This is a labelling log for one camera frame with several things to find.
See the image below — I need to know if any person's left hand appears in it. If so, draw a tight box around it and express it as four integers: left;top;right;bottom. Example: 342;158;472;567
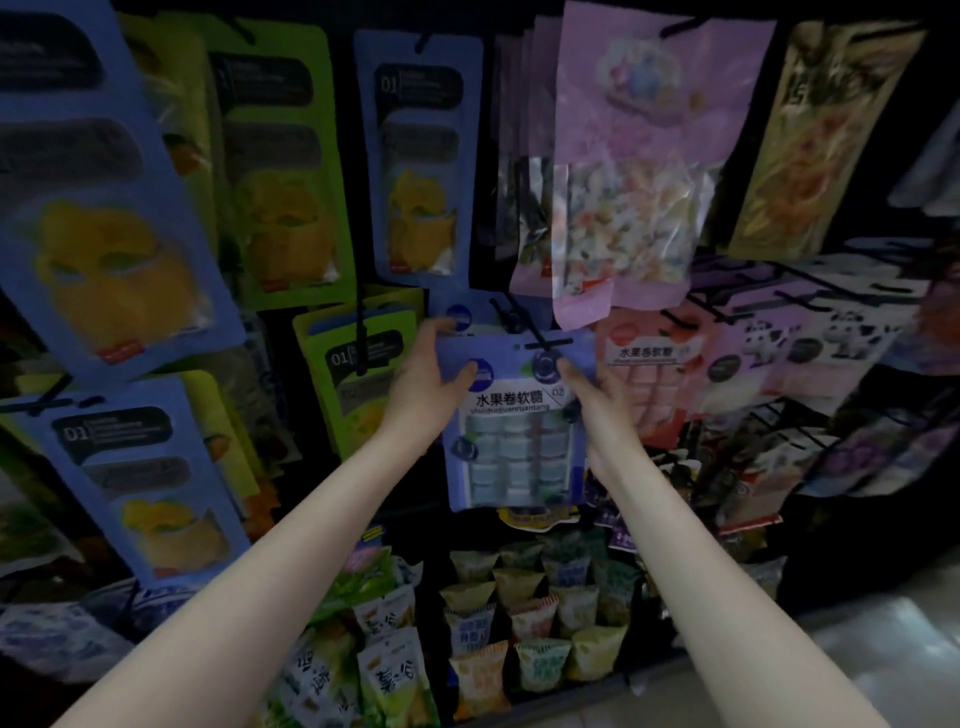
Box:
375;318;482;452

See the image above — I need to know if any person's right hand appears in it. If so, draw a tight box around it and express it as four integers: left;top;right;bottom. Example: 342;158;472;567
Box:
558;360;644;482

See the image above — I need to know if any red sliced snack bag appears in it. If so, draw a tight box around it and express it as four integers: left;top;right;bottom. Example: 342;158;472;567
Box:
600;307;707;449

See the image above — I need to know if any blue fruit roll candy packet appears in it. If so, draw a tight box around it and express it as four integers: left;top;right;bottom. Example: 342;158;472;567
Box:
438;322;597;512

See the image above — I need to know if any blue yellow curvy snack bag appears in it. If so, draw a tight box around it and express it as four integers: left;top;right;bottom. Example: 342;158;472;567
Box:
499;502;584;536

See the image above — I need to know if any purple cow candy bag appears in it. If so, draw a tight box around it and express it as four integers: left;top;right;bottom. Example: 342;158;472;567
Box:
697;292;797;419

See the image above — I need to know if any row of pale green pouches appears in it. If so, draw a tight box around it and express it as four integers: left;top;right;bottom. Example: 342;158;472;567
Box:
442;540;635;722

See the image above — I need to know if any green dried mango packet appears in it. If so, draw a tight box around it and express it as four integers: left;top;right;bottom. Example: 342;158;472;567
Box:
202;15;357;312

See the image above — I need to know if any pink marshmallow packet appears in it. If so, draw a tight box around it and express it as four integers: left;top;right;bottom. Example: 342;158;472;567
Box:
552;0;777;332

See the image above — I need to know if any row of white blue pouches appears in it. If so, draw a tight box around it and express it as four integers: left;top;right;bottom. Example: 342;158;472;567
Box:
267;555;440;728

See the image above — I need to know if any strawberry jelly bag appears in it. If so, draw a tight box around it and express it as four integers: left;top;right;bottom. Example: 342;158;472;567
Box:
885;267;960;377

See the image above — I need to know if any gold egg tart candy bag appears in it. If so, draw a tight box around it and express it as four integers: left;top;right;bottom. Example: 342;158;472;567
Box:
730;22;927;260

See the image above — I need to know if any White Rabbit candy bag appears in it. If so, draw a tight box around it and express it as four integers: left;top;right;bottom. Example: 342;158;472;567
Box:
889;102;960;215

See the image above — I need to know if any person's right forearm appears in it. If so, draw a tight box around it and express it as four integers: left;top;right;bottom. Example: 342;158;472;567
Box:
592;442;887;728

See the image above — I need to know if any person's left forearm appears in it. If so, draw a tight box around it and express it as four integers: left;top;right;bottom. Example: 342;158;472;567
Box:
60;427;437;728

